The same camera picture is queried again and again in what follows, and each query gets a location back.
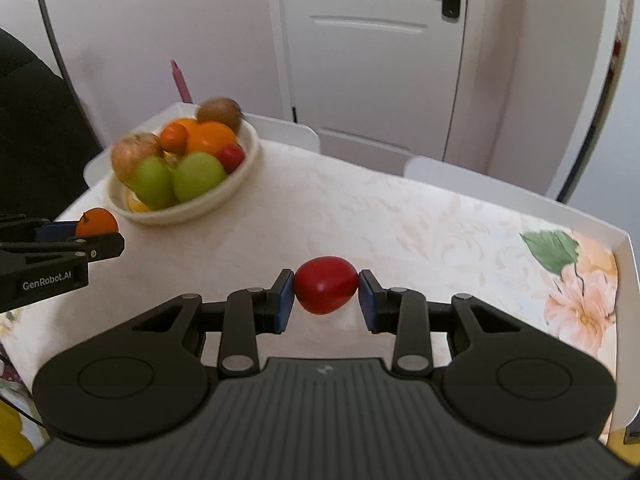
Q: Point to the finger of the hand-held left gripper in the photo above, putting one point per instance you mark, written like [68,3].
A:
[100,246]
[50,230]

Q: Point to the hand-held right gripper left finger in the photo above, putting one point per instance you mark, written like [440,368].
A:
[285,302]

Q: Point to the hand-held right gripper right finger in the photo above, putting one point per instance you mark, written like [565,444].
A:
[367,302]

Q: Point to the small orange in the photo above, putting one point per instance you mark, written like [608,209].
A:
[97,221]
[173,138]

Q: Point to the red cherry tomato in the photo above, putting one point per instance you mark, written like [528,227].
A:
[231,156]
[325,285]

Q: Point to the small green apple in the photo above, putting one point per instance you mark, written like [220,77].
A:
[152,182]

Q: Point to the yellow red apple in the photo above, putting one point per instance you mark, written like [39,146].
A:
[134,152]

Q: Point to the cream cartoon print bowl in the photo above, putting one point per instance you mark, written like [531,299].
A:
[200,207]

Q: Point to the large green round fruit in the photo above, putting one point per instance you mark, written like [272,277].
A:
[199,176]

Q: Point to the brown kiwi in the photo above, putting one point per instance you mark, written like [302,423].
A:
[219,111]

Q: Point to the black garment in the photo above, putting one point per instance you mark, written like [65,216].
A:
[35,135]

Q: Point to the large orange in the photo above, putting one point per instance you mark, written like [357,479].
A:
[210,137]

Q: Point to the yellow object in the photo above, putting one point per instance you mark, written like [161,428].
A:
[12,435]

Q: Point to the pink stick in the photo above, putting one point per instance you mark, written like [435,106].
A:
[181,82]

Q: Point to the white panel door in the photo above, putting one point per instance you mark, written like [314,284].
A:
[370,85]

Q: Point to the black metal rack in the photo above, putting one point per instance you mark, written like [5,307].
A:
[43,10]

